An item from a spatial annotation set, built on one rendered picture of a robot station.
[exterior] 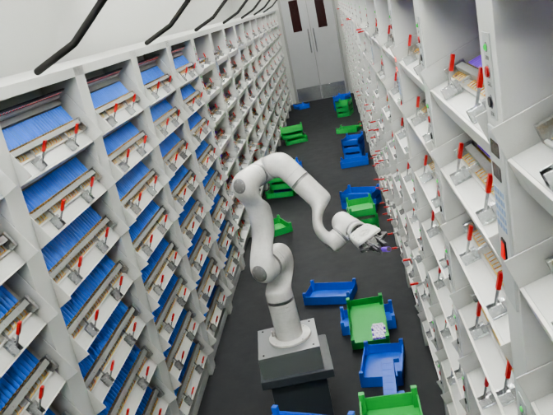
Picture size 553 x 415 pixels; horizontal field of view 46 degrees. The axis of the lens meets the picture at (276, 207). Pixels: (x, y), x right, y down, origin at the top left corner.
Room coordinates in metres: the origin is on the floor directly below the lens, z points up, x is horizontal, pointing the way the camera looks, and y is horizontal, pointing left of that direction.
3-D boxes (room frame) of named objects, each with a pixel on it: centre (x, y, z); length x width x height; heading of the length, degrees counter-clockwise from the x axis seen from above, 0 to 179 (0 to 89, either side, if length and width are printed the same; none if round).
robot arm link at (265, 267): (2.59, 0.09, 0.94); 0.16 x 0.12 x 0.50; 148
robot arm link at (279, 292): (2.64, 0.05, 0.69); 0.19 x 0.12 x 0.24; 148
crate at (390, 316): (3.30, -0.38, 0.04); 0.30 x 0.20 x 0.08; 82
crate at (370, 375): (2.81, -0.36, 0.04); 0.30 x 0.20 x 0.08; 165
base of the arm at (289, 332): (2.61, 0.06, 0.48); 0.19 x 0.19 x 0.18
